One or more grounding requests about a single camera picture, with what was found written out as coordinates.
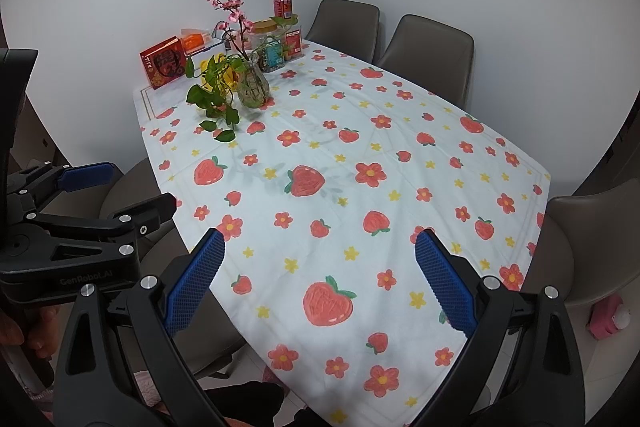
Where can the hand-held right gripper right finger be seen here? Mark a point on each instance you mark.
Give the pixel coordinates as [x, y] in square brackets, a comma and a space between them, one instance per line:
[445, 282]

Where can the pink blossom branch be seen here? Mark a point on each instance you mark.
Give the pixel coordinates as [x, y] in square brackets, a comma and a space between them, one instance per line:
[232, 14]

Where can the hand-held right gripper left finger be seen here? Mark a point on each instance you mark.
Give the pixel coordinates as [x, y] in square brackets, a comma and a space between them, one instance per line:
[192, 287]

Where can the person's left hand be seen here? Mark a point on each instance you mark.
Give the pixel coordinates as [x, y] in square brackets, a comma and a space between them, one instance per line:
[12, 332]

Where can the orange packet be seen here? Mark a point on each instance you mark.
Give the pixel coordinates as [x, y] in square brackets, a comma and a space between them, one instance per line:
[194, 41]

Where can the pink stool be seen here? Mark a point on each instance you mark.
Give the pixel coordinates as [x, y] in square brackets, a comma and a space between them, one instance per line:
[602, 324]

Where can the white mini fan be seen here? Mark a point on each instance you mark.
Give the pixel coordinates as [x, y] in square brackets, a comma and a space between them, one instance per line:
[227, 38]

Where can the strawberry flower print tablecloth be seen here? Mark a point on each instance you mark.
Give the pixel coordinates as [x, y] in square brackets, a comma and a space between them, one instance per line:
[390, 147]

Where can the clear jar teal label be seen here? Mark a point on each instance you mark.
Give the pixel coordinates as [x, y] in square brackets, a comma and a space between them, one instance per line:
[270, 49]

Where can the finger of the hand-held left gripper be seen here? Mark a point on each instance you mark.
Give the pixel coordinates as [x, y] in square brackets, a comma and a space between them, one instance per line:
[85, 176]
[145, 214]

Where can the glass vase with green plant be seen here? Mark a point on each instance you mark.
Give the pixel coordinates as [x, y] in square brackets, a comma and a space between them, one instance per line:
[252, 87]

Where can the red gift box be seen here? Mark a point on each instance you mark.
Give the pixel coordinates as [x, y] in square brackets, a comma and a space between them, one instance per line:
[162, 64]

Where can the grey-brown dining chair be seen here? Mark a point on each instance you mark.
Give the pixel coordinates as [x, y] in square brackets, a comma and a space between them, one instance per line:
[345, 27]
[125, 187]
[585, 247]
[430, 57]
[215, 332]

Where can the red soda can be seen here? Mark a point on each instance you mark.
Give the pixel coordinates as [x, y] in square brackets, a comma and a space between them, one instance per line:
[282, 7]

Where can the yellow toy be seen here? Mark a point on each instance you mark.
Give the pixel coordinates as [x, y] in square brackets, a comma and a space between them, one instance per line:
[225, 74]

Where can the white box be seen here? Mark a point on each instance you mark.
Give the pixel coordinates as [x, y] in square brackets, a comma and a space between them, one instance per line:
[202, 53]

